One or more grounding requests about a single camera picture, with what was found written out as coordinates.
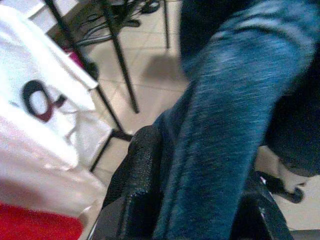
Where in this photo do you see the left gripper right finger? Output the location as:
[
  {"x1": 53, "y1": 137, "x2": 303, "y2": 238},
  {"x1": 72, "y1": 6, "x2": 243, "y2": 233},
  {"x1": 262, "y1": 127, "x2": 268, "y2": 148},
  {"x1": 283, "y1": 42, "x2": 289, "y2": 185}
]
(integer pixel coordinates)
[{"x1": 232, "y1": 171, "x2": 295, "y2": 240}]

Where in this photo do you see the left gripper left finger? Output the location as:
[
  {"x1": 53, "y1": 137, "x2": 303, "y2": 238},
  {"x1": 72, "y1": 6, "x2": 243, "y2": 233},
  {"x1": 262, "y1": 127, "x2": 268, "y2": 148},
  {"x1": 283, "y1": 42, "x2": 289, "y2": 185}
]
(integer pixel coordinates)
[{"x1": 93, "y1": 124, "x2": 177, "y2": 240}]

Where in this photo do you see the blue knit garment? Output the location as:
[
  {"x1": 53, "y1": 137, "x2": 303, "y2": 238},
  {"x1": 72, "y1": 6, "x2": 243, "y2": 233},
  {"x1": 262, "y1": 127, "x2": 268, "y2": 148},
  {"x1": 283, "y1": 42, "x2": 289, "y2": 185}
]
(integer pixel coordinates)
[{"x1": 152, "y1": 0, "x2": 320, "y2": 240}]

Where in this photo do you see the pale pink garment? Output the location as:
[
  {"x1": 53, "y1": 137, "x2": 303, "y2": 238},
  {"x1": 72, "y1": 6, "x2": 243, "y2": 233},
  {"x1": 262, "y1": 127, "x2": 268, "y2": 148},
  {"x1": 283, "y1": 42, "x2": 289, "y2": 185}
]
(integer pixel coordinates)
[{"x1": 0, "y1": 114, "x2": 112, "y2": 221}]

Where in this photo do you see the red garment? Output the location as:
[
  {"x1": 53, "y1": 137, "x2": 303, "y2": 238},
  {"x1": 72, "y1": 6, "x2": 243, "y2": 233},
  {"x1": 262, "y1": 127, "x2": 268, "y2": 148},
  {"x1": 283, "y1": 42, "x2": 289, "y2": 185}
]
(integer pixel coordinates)
[{"x1": 0, "y1": 202, "x2": 85, "y2": 240}]

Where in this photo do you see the white shirt black print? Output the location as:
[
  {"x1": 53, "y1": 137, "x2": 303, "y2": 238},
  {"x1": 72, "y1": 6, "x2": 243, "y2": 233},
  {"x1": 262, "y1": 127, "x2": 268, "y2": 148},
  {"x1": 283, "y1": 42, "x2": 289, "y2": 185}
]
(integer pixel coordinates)
[{"x1": 0, "y1": 4, "x2": 100, "y2": 168}]

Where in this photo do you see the black clothes rack chrome rail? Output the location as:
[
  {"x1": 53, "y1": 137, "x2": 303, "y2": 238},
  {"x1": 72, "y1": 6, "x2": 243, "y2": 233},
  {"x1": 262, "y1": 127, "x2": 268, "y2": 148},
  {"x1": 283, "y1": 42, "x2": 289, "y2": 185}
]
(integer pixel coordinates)
[{"x1": 44, "y1": 0, "x2": 141, "y2": 173}]

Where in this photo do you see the black floor cable bundle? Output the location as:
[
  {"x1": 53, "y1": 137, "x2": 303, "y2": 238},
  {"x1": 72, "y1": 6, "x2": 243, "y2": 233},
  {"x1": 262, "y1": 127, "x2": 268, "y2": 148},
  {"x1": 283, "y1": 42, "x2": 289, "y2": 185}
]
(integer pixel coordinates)
[{"x1": 79, "y1": 0, "x2": 161, "y2": 47}]

